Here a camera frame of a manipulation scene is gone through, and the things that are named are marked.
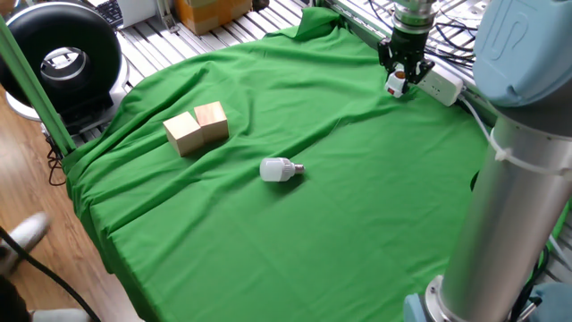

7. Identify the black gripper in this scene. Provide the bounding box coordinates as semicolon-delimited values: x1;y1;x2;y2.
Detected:
377;26;436;87

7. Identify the white plug-in bulb holder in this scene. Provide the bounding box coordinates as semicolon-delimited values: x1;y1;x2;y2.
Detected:
383;65;410;98

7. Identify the white LED bulb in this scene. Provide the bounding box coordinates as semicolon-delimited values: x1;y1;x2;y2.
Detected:
259;156;307;182

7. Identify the white power strip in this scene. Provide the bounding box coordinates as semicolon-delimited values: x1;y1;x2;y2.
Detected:
415;62;465;107

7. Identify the reddish wooden cube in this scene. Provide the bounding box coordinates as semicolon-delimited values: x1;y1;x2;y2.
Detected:
193;100;230;143

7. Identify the cardboard box yellow tape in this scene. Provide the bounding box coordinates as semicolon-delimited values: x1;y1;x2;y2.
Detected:
173;0;254;36

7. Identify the green cloth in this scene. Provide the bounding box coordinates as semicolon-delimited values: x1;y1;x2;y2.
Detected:
62;6;572;322

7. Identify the pale wooden cube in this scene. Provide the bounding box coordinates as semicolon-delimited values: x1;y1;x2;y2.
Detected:
162;111;206;157

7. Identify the white box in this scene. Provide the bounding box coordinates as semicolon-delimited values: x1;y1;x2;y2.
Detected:
116;0;158;29

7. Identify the black keyboard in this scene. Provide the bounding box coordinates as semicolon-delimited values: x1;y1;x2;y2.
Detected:
94;0;124;29

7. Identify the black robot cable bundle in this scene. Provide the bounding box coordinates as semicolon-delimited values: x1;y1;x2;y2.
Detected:
368;0;478;69

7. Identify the thin black wire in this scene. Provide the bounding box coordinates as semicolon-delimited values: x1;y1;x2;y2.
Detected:
46;133;68;187

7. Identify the green frame post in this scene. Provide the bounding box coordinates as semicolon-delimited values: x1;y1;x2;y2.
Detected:
0;15;77;157

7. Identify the black ring-shaped device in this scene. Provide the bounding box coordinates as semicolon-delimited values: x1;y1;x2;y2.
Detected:
0;1;131;135

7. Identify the thick black floor cable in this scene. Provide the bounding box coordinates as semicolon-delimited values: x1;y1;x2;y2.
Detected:
0;225;103;322

